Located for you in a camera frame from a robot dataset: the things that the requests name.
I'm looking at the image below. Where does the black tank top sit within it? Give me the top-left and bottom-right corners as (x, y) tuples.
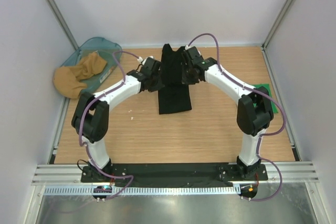
(158, 44), (192, 114)

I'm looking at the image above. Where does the green tank top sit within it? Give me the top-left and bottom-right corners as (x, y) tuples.
(254, 83), (279, 114)

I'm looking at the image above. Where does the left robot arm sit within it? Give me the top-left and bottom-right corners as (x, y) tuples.
(71, 56), (164, 182)

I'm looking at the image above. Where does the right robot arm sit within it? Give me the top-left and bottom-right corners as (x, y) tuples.
(182, 46), (274, 180)

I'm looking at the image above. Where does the tan tank top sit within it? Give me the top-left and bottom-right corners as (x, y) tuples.
(53, 52), (107, 99)

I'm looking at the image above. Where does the blue plastic basket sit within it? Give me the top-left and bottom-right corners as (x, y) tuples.
(61, 37), (122, 93)

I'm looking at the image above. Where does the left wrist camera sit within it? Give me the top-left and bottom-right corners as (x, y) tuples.
(137, 56), (154, 65)

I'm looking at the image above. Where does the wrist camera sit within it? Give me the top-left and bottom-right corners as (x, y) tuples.
(184, 45), (197, 50)
(137, 56), (154, 65)

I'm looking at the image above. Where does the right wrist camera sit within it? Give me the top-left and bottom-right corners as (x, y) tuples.
(184, 45), (197, 50)

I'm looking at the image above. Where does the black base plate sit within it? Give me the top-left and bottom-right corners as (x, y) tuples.
(80, 161), (268, 189)

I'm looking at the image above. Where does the white slotted cable duct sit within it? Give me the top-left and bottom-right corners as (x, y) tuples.
(44, 185), (240, 196)

